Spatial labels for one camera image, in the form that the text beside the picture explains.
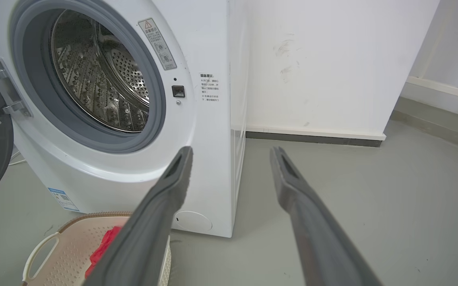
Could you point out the blue energy label sticker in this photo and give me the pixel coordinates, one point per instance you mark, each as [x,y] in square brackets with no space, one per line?
[64,200]

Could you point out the stainless steel washing machine drum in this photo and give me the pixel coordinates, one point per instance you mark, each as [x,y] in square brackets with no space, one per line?
[94,79]

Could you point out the round white filter cover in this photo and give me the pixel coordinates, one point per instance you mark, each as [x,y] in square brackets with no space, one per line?
[193,221]

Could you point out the black door latch socket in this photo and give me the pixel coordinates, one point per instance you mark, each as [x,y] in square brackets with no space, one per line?
[178,91]

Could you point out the silver metal door hinge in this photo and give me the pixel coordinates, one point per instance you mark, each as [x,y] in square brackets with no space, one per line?
[8,89]

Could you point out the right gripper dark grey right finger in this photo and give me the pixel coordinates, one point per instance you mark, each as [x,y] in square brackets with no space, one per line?
[320,238]

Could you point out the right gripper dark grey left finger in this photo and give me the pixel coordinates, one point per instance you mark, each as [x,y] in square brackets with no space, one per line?
[149,230]

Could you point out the grey rubber door gasket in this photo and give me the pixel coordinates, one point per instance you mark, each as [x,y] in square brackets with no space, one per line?
[38,99]

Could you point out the cream perforated laundry basket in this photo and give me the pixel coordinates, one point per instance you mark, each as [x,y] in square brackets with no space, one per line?
[66,254]

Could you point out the red garment with white stripe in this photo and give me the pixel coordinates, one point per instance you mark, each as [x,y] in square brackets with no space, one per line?
[103,246]

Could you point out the small printed instruction sticker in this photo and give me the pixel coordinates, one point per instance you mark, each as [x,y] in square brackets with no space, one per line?
[210,87]

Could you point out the grey warning sticker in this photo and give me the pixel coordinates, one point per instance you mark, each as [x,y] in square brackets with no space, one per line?
[157,43]

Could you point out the white front-load washing machine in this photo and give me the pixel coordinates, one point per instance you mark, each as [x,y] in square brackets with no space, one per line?
[213,159]

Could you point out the dark wall baseboard strip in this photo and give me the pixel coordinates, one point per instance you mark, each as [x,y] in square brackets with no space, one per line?
[312,137]

